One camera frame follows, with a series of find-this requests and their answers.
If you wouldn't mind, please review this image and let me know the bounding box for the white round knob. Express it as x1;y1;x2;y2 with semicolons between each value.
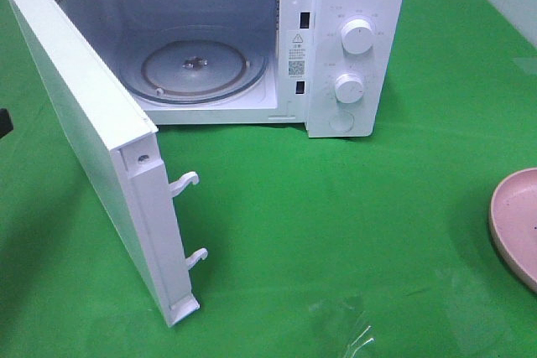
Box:
341;18;374;54
335;74;364;104

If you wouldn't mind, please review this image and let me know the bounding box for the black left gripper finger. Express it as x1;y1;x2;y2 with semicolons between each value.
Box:
0;108;13;137

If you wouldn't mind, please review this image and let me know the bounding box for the white round door button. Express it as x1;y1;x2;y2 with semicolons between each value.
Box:
329;112;354;132

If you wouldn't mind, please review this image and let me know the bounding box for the glass microwave turntable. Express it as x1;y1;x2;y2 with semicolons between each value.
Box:
117;25;274;106

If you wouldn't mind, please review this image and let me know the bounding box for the white microwave oven body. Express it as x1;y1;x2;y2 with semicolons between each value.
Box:
55;0;402;137

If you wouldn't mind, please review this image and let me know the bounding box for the green table cloth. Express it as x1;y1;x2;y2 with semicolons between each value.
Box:
1;0;536;357

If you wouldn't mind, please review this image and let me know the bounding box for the pink round plate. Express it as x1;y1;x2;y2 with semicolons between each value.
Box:
489;168;536;291

